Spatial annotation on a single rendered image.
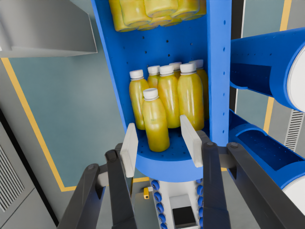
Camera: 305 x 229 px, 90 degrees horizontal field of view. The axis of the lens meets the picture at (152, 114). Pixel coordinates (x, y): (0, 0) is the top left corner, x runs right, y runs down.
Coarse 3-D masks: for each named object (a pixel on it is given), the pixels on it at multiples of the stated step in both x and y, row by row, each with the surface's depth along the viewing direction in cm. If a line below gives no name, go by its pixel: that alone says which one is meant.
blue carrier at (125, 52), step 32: (96, 0) 33; (224, 0) 25; (128, 32) 45; (160, 32) 48; (192, 32) 44; (224, 32) 27; (128, 64) 46; (160, 64) 51; (224, 64) 29; (128, 96) 47; (224, 96) 31; (224, 128) 34; (160, 160) 33; (192, 160) 32
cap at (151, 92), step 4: (152, 88) 41; (156, 88) 41; (144, 92) 39; (148, 92) 39; (152, 92) 39; (156, 92) 39; (144, 96) 40; (148, 96) 39; (152, 96) 39; (156, 96) 40
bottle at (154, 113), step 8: (144, 104) 40; (152, 104) 39; (160, 104) 40; (144, 112) 40; (152, 112) 39; (160, 112) 40; (144, 120) 42; (152, 120) 40; (160, 120) 41; (152, 128) 41; (160, 128) 41; (152, 136) 42; (160, 136) 42; (168, 136) 45; (152, 144) 44; (160, 144) 43; (168, 144) 45
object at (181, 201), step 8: (176, 200) 75; (184, 200) 74; (176, 208) 70; (184, 208) 69; (192, 208) 70; (176, 216) 66; (184, 216) 66; (192, 216) 65; (176, 224) 63; (184, 224) 63; (192, 224) 63
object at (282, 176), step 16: (240, 128) 103; (256, 128) 101; (256, 144) 116; (272, 144) 101; (256, 160) 81; (272, 160) 100; (288, 160) 91; (304, 160) 79; (272, 176) 70; (288, 176) 66
